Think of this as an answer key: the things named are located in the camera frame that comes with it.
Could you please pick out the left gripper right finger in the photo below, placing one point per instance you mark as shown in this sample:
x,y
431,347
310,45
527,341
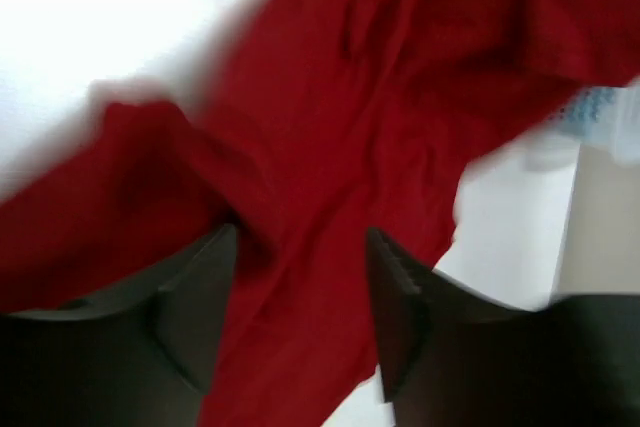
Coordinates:
x,y
449,356

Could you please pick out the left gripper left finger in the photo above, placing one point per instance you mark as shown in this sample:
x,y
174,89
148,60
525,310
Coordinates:
x,y
140,352

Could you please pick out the red t shirt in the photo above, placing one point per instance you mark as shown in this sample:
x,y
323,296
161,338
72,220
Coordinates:
x,y
329,116

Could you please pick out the white plastic basket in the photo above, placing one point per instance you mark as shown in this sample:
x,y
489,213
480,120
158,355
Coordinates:
x,y
605,118

